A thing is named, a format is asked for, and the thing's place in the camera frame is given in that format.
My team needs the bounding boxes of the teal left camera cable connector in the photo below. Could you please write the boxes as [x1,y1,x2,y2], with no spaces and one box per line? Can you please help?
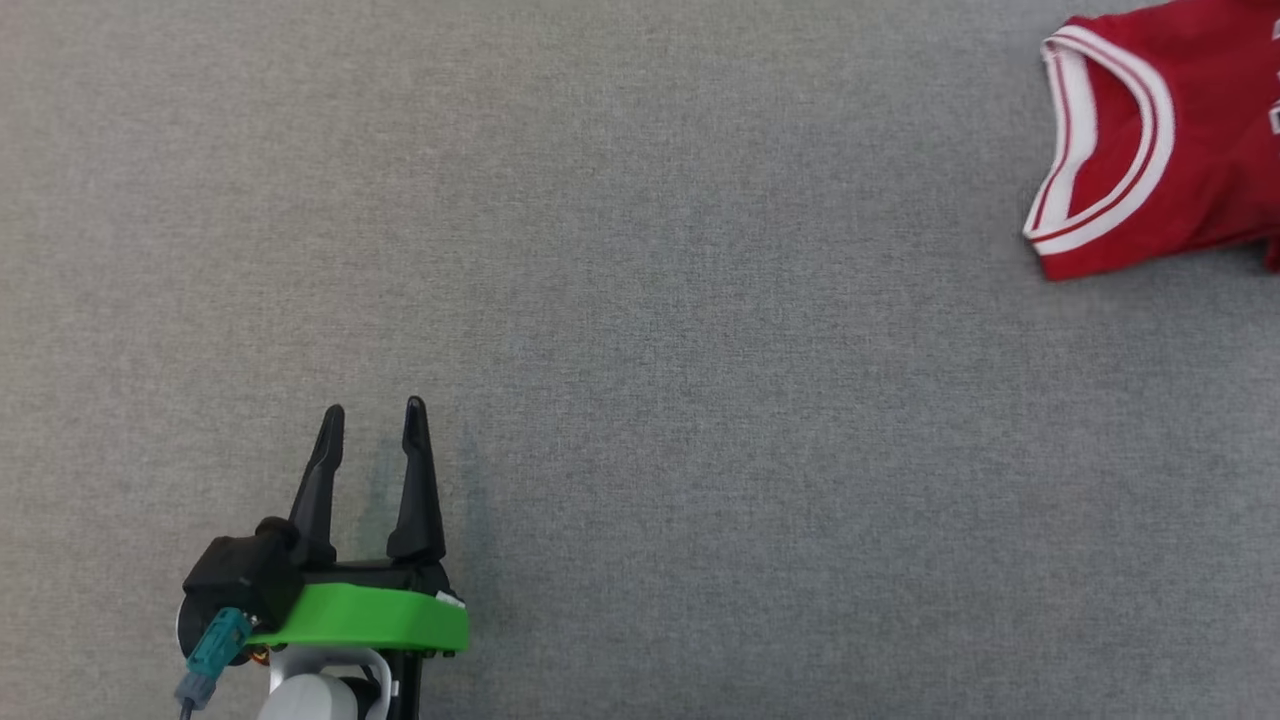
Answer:
[177,606,254,716]

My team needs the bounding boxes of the red jersey with white sleeve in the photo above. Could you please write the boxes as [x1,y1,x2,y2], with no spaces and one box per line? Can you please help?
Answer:
[1022,0,1280,283]

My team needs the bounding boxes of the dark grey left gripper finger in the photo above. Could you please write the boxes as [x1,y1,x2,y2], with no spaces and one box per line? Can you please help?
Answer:
[288,404,347,571]
[387,396,448,562]

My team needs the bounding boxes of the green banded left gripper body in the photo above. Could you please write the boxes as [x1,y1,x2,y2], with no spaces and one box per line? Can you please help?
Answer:
[245,560,472,720]

